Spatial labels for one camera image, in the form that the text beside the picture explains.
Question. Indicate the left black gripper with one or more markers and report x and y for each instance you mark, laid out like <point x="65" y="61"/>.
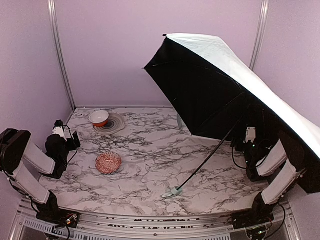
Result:
<point x="75" y="139"/>

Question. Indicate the mint green folding umbrella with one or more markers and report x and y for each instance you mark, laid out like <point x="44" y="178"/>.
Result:
<point x="218" y="96"/>

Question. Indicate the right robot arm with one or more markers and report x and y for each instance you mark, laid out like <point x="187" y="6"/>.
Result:
<point x="285" y="156"/>

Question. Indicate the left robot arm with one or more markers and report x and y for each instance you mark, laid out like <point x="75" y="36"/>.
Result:
<point x="16" y="148"/>

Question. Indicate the orange white bowl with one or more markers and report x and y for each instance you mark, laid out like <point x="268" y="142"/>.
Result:
<point x="99" y="118"/>

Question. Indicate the red patterned bowl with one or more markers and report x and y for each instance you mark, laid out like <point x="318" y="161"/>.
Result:
<point x="108" y="162"/>

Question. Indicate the left aluminium frame post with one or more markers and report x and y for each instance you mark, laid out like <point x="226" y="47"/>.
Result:
<point x="59" y="51"/>

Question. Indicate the aluminium frame post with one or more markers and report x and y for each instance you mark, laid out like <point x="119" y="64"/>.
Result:
<point x="59" y="51"/>
<point x="260" y="33"/>

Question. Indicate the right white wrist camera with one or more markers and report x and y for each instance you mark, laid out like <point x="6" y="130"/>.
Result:
<point x="250" y="134"/>

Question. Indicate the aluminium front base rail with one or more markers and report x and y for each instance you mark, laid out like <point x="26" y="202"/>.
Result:
<point x="100" y="226"/>

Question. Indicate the right aluminium frame post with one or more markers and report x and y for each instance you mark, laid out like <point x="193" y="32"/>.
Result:
<point x="260" y="33"/>

